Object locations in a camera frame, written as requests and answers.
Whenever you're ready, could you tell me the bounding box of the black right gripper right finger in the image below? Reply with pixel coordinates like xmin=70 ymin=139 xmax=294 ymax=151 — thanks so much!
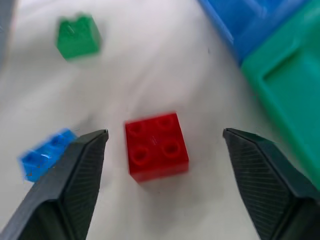
xmin=222 ymin=127 xmax=320 ymax=240

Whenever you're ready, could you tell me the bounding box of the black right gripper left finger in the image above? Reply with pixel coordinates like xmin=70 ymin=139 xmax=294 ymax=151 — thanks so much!
xmin=0 ymin=129 xmax=110 ymax=240

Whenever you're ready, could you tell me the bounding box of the blue building block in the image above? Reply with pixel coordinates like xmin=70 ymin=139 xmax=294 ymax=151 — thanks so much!
xmin=17 ymin=128 xmax=79 ymax=183

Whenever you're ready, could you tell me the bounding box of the red building block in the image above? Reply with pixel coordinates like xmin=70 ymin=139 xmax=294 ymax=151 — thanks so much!
xmin=124 ymin=112 xmax=190 ymax=183

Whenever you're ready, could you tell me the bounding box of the green plastic bin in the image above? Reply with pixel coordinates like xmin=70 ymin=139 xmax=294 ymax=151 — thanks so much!
xmin=241 ymin=1 xmax=320 ymax=191

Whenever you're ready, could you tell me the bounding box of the green building block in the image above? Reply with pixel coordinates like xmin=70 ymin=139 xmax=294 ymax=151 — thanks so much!
xmin=55 ymin=13 xmax=102 ymax=61

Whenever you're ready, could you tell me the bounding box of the blue plastic bin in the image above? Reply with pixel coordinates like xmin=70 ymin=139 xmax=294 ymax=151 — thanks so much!
xmin=198 ymin=0 xmax=316 ymax=66

